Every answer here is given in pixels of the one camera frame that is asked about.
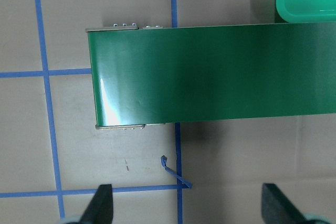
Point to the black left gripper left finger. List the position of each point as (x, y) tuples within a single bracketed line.
[(100, 208)]

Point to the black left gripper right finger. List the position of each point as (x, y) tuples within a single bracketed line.
[(277, 208)]

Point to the green conveyor belt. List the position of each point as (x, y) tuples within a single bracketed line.
[(168, 75)]

